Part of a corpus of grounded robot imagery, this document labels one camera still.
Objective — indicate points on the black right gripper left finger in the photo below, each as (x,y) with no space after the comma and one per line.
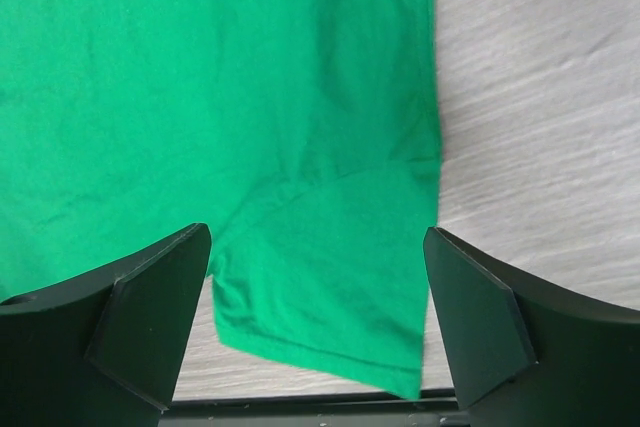
(104,348)

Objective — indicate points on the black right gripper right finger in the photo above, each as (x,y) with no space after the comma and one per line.
(523,351)

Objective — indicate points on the green t-shirt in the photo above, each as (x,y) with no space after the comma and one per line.
(304,133)

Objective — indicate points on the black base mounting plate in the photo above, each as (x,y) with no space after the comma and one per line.
(433,408)

